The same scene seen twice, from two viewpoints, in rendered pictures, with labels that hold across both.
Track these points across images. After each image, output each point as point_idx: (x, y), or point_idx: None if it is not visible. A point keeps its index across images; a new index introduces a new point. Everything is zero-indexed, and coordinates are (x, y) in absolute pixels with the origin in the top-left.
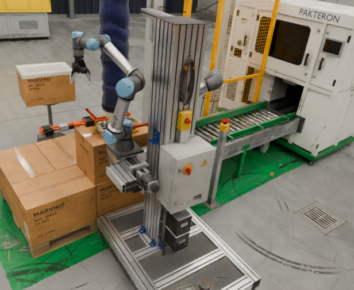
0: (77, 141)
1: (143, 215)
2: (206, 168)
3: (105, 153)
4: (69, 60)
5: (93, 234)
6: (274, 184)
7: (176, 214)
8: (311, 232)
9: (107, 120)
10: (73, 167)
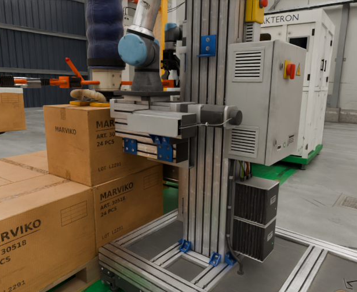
0: (49, 127)
1: (183, 219)
2: (299, 84)
3: (105, 126)
4: (3, 134)
5: (92, 286)
6: (287, 188)
7: (257, 184)
8: None
9: (98, 86)
10: (44, 176)
